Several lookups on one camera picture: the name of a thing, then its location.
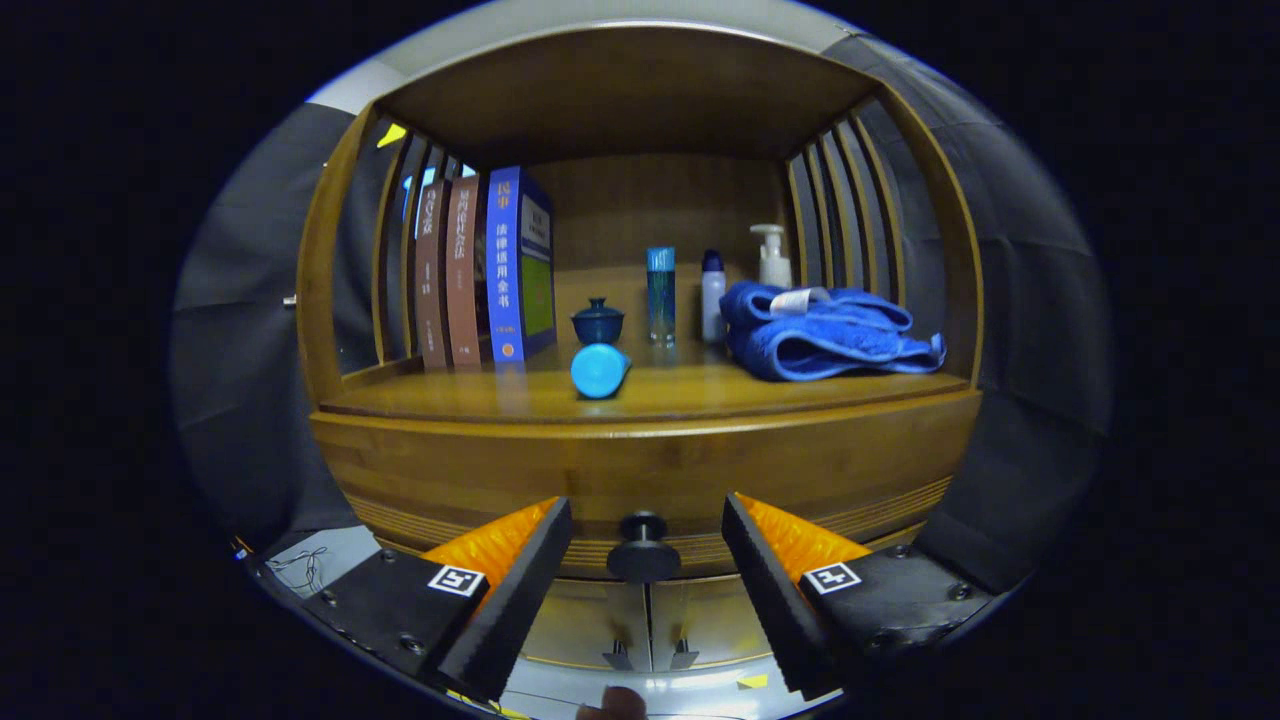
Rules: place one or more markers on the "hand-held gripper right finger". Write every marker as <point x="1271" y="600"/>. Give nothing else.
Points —
<point x="775" y="600"/>

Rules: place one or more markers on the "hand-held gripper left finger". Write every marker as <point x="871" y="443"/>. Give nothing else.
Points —
<point x="515" y="605"/>

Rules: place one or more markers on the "wooden drawer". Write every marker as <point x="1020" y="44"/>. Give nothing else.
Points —
<point x="640" y="470"/>

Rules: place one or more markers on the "blue and white tube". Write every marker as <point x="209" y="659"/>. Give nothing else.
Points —
<point x="598" y="372"/>

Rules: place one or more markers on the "wooden cabinet door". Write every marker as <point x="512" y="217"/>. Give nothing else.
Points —
<point x="710" y="620"/>
<point x="590" y="620"/>

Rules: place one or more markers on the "wooden countertop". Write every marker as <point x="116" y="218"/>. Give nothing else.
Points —
<point x="680" y="390"/>

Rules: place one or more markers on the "wooden cabinet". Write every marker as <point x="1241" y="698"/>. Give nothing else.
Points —
<point x="620" y="100"/>

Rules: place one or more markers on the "yellow tape piece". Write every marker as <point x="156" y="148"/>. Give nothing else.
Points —
<point x="752" y="681"/>

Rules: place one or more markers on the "blue folded towel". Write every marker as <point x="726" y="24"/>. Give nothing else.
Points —
<point x="820" y="345"/>

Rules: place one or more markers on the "dark blue lidded teacup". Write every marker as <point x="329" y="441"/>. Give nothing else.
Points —
<point x="598" y="325"/>

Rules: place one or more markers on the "white bottle dark blue cap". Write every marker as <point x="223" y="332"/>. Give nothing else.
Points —
<point x="712" y="305"/>

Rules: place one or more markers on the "teal clear bottle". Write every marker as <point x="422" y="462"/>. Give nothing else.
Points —
<point x="661" y="300"/>

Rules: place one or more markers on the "blue book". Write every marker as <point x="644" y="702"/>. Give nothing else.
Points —
<point x="503" y="280"/>

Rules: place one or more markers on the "white pump bottle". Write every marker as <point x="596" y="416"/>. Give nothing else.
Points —
<point x="773" y="268"/>

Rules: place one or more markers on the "reddish brown book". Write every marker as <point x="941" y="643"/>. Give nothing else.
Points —
<point x="464" y="275"/>

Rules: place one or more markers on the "dark brown book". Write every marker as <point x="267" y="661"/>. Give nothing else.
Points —
<point x="431" y="280"/>

